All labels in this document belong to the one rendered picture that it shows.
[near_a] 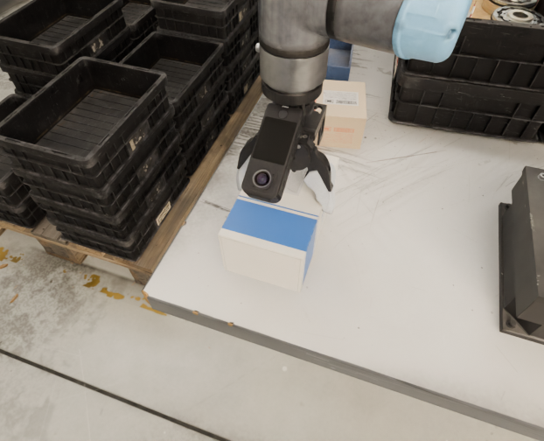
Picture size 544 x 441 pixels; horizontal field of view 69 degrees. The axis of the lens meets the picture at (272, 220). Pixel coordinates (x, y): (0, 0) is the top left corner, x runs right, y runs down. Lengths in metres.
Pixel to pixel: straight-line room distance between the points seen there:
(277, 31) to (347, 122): 0.39
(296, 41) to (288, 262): 0.27
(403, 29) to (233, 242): 0.32
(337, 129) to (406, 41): 0.43
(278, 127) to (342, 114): 0.33
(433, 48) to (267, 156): 0.20
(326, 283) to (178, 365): 0.80
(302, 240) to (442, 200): 0.33
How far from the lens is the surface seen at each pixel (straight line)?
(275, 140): 0.47
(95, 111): 1.37
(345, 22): 0.39
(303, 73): 0.44
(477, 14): 1.09
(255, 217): 0.55
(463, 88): 0.86
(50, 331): 1.52
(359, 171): 0.78
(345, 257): 0.65
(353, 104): 0.81
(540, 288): 0.59
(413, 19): 0.38
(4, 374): 1.53
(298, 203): 0.57
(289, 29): 0.42
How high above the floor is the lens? 1.24
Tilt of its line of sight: 52 degrees down
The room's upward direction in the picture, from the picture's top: straight up
